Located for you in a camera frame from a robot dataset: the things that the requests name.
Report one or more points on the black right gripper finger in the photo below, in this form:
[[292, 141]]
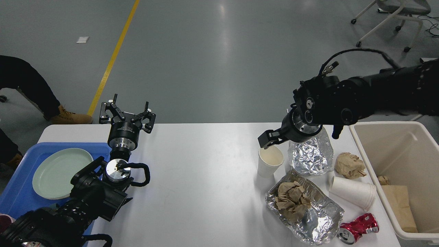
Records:
[[268, 133], [270, 141]]

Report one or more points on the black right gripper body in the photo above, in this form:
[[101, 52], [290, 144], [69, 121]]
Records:
[[298, 131]]

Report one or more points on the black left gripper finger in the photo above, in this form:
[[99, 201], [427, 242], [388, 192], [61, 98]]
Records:
[[109, 112], [145, 120]]

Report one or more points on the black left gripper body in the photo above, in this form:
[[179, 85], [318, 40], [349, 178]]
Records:
[[124, 134]]

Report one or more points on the white paper cup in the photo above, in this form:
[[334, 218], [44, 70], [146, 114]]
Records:
[[269, 161]]

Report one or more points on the green plate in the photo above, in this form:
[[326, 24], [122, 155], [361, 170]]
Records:
[[52, 178]]

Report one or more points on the brown paper bag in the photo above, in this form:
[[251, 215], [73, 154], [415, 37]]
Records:
[[397, 196]]

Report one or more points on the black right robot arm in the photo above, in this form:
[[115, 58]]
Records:
[[326, 100]]

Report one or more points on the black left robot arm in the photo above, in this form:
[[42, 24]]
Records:
[[99, 188]]

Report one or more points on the crumpled foil ball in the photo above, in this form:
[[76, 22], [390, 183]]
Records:
[[313, 157]]

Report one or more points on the crumpled brown paper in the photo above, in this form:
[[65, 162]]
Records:
[[292, 201]]

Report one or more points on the crumpled brown paper ball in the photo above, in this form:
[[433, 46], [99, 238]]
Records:
[[350, 166]]

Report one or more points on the aluminium foil tray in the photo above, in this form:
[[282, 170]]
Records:
[[320, 223]]

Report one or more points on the white floor tag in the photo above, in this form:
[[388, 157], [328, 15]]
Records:
[[82, 40]]

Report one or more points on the stacked white paper cups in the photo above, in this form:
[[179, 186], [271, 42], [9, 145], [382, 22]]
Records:
[[359, 193]]

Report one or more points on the person in tan boots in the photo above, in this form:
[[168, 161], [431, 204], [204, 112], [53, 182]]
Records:
[[16, 73]]

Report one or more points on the paper wad in bin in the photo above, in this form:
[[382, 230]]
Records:
[[383, 180]]

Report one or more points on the beige plastic bin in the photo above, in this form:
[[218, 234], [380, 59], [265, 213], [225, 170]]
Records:
[[407, 154]]

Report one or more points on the crushed red can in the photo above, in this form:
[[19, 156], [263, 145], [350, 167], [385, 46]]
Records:
[[349, 233]]

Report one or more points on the blue plastic tray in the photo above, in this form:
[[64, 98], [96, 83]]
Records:
[[19, 196]]

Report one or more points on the pink mug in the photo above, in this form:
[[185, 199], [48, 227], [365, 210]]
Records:
[[5, 222]]

